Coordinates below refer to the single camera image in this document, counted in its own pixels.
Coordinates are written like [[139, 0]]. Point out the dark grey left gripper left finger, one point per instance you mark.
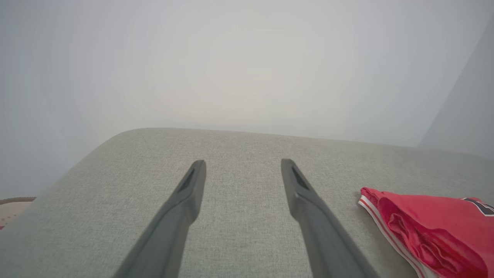
[[173, 227]]

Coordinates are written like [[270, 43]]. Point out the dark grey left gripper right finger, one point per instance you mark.
[[324, 231]]

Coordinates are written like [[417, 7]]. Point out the red and white jersey garment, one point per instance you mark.
[[432, 227]]

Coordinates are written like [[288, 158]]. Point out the beige brown-rimmed basket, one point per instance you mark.
[[13, 210]]

